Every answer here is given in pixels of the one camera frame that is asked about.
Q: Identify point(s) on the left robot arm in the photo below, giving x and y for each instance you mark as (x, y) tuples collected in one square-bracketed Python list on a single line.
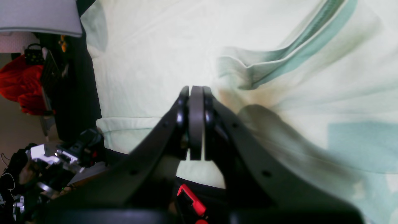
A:
[(38, 173)]

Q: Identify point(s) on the black table cloth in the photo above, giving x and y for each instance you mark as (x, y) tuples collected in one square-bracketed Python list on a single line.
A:
[(77, 102)]

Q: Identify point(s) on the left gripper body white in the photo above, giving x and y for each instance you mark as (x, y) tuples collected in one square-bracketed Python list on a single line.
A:
[(70, 162)]

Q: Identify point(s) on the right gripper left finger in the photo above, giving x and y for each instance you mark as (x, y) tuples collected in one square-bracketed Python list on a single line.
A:
[(138, 189)]

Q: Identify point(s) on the light green T-shirt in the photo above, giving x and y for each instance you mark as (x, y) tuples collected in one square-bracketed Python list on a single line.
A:
[(315, 81)]

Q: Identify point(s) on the orange handled scissors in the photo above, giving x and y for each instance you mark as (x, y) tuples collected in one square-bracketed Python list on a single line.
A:
[(63, 44)]

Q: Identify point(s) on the grey white bin right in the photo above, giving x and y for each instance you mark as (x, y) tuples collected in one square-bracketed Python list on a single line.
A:
[(40, 16)]

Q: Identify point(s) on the red black bracket right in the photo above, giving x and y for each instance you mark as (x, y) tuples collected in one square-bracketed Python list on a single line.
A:
[(190, 209)]

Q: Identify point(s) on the red cloth bundle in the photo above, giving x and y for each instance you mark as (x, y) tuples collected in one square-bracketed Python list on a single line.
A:
[(20, 82)]

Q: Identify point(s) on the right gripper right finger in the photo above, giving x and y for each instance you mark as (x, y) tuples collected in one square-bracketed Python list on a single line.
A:
[(260, 190)]

